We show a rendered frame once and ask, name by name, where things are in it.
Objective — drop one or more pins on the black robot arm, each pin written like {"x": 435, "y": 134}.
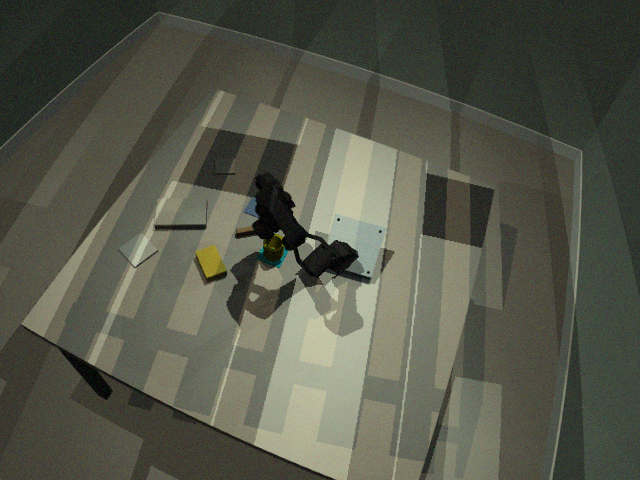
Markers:
{"x": 337, "y": 256}

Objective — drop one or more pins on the olive yellow rectangular block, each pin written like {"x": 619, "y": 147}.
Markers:
{"x": 211, "y": 263}

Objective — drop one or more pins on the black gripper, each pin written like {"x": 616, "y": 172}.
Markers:
{"x": 261, "y": 212}

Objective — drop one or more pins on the brown wooden bar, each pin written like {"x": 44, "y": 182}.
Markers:
{"x": 246, "y": 231}

